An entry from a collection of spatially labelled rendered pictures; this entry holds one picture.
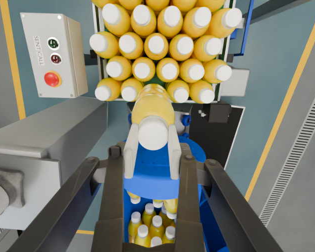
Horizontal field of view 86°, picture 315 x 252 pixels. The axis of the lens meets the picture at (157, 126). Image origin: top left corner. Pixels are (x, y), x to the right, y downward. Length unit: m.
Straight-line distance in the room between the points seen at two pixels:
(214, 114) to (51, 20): 0.53
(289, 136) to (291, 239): 1.61
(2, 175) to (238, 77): 0.99
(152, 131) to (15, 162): 0.70
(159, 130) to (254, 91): 1.65
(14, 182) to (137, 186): 0.54
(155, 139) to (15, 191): 0.74
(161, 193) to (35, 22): 0.51
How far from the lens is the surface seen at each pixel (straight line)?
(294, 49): 1.95
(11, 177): 0.86
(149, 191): 0.45
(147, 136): 0.21
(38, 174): 0.82
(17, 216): 1.03
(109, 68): 0.48
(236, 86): 0.78
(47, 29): 0.54
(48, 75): 0.53
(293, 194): 2.69
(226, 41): 0.63
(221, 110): 0.62
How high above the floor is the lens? 1.56
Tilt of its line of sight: 69 degrees down
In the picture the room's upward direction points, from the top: 179 degrees clockwise
